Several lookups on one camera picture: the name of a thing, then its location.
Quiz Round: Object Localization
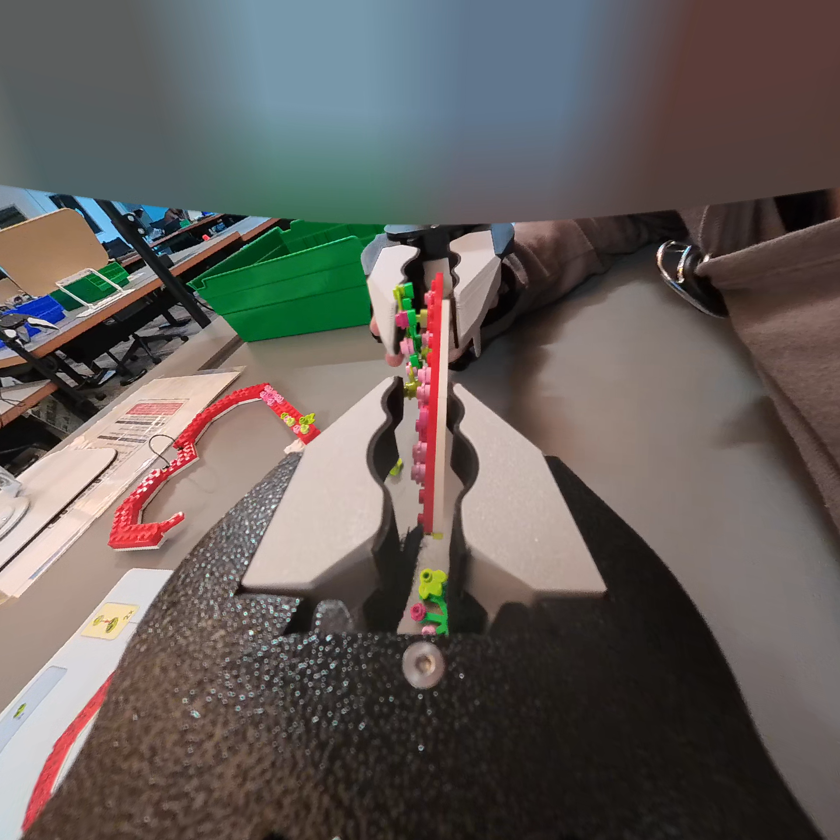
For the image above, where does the small green parts bin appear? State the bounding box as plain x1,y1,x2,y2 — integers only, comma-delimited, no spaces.
49,262,132,309

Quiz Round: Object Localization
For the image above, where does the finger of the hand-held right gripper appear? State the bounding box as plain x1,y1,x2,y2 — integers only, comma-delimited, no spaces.
365,244,424,358
449,230,505,358

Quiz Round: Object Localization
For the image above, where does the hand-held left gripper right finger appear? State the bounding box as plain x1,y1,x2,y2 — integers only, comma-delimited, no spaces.
451,382,608,634

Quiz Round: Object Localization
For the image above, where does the beige plywood chair back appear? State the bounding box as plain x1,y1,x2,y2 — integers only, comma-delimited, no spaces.
0,209,109,299

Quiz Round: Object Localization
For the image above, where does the red lego heart half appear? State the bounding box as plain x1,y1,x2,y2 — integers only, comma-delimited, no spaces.
108,382,322,551

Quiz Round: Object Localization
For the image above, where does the long wooden work table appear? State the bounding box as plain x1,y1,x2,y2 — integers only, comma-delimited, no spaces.
0,217,283,408

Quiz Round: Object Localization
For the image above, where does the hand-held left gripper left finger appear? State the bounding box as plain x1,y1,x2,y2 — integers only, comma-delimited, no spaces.
240,379,405,634

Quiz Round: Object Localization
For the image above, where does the red lego heart half flowered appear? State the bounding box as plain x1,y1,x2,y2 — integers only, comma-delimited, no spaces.
392,272,454,536

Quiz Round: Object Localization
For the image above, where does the white lamp base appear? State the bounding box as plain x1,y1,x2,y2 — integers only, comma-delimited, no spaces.
0,469,30,546

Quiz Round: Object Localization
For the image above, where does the white instruction booklet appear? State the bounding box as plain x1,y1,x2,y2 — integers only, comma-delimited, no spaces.
0,567,175,834

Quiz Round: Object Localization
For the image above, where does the metal ring buckle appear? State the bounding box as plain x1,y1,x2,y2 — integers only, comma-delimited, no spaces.
656,239,729,319

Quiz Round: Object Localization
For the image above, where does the white rounded flat panel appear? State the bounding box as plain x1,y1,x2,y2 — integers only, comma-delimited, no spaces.
0,446,119,572

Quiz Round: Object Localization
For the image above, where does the green plastic bin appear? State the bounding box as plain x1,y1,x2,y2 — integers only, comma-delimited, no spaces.
243,220,388,263
187,235,385,343

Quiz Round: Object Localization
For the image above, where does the green lego flower sprig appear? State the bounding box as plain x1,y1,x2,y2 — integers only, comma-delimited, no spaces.
410,567,452,636

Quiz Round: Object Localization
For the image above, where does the person's right hand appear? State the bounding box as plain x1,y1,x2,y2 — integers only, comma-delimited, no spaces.
369,315,406,368

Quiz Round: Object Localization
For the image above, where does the black stand pole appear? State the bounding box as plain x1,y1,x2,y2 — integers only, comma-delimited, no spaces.
95,197,214,329

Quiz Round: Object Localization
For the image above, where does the printed paper red label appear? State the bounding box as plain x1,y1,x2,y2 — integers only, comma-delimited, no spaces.
98,400,188,447

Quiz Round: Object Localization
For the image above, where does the blue plastic bin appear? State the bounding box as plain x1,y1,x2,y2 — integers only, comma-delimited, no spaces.
0,295,70,329

